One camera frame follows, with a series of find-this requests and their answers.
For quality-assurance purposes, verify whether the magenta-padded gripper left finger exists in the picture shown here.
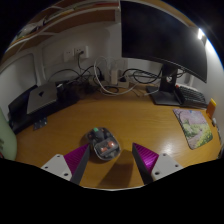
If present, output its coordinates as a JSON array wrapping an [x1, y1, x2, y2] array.
[[40, 143, 92, 186]]

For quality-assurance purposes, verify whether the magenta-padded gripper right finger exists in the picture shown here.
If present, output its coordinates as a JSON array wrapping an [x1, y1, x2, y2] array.
[[131, 142, 184, 185]]

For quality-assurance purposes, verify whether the transparent computer mouse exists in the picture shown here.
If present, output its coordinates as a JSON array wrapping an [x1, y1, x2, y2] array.
[[86, 126, 122, 162]]

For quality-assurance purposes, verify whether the floral print mouse pad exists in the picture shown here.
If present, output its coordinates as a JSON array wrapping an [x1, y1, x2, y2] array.
[[172, 108, 214, 151]]

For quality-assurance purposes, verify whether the black box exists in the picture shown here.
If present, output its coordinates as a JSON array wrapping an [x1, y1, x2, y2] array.
[[7, 81, 81, 135]]

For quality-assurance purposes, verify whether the silver mini computer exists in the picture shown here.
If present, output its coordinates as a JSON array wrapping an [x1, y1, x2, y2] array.
[[26, 81, 59, 115]]

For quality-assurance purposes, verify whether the pale green object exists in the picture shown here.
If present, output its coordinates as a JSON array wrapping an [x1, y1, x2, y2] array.
[[0, 107, 18, 161]]

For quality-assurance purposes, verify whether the black keyboard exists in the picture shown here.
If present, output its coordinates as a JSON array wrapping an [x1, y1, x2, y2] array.
[[175, 83, 209, 110]]

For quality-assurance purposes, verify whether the white power strip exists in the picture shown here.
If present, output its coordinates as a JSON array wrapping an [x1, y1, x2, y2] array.
[[99, 78, 131, 90]]

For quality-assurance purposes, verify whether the orange jar with yellow lid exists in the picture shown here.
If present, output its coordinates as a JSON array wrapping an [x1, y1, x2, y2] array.
[[205, 98, 218, 119]]

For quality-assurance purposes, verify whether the white charger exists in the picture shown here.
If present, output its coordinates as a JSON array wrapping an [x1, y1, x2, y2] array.
[[109, 68, 119, 85]]

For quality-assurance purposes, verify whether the black curved monitor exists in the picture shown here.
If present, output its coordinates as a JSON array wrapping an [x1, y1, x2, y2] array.
[[119, 0, 208, 107]]

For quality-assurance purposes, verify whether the bright strip light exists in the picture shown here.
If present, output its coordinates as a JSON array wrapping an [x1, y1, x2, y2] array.
[[197, 28, 205, 41]]

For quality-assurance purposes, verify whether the wooden shelf unit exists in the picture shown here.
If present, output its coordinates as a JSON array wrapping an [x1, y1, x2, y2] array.
[[0, 0, 121, 64]]

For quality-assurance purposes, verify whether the small metal bracket plate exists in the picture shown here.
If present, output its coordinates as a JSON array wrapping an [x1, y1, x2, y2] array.
[[32, 117, 49, 131]]

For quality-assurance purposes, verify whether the black cable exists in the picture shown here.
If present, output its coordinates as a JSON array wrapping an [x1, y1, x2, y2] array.
[[48, 50, 104, 84], [121, 68, 164, 85]]

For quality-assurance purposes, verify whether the white cable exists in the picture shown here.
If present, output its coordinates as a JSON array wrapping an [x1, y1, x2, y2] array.
[[93, 56, 158, 98]]

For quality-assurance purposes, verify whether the white wall socket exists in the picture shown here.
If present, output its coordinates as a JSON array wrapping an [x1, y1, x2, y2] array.
[[63, 48, 75, 63], [73, 45, 90, 60]]

